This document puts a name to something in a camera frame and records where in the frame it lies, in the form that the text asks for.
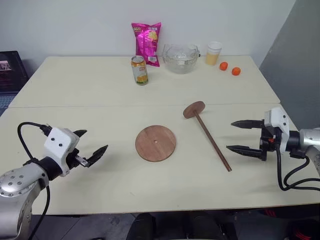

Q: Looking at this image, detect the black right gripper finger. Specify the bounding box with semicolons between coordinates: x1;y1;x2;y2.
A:
230;119;263;130
226;144;262;158

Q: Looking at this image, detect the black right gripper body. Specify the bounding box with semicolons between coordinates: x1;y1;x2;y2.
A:
259;120;278;161

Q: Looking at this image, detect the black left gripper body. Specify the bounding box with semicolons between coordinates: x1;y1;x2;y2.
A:
65;147;90;171

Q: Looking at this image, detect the wooden rod with disc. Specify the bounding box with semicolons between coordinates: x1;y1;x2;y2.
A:
182;100;233;173

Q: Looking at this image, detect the round wooden base disc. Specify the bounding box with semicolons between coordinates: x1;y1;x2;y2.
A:
135;124;177;163

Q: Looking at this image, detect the plastic cup with juice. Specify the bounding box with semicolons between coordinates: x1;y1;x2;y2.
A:
205;41;223;66

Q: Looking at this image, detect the yellow green drink can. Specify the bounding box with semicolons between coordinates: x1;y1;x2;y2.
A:
130;55;149;86

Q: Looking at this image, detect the grey partition panel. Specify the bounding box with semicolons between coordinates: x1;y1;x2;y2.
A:
258;0;320;131

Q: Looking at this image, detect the clear glass bowl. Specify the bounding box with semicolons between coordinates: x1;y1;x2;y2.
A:
161;43;201;75

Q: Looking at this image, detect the pink chips bag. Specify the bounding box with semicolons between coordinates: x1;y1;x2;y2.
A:
131;21;162;68

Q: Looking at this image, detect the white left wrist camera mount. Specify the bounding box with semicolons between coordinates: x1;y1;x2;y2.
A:
43;127;80;177

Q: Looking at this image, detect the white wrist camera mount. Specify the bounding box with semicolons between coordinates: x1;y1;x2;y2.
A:
43;127;80;177
264;107;291;153

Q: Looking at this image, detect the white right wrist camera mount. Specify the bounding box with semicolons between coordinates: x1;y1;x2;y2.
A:
264;107;291;153

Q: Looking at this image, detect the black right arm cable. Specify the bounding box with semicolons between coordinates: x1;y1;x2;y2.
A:
275;146;320;192

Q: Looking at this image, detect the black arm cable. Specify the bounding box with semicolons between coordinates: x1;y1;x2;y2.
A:
275;146;320;192
16;121;54;240

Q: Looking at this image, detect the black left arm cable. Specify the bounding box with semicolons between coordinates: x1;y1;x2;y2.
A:
16;121;54;240

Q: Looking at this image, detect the red coiled cable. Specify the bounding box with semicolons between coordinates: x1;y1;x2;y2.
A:
294;224;312;240

